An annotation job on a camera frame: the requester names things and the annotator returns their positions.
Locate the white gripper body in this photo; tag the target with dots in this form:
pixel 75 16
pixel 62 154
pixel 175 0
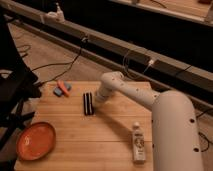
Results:
pixel 101 95

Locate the white object on rail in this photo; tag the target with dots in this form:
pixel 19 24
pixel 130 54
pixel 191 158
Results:
pixel 58 15

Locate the orange plate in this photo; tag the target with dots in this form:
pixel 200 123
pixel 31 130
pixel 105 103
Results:
pixel 36 141

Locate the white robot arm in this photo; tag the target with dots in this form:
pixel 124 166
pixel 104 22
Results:
pixel 175 138

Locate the metal floor rail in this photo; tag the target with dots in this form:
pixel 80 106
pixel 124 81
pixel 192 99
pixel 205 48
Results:
pixel 169 51

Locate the black whiteboard eraser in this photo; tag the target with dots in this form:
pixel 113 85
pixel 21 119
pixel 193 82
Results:
pixel 87 104

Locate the black chair frame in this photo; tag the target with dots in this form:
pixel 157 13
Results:
pixel 16 88

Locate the clear plastic bottle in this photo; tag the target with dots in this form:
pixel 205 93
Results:
pixel 138 144

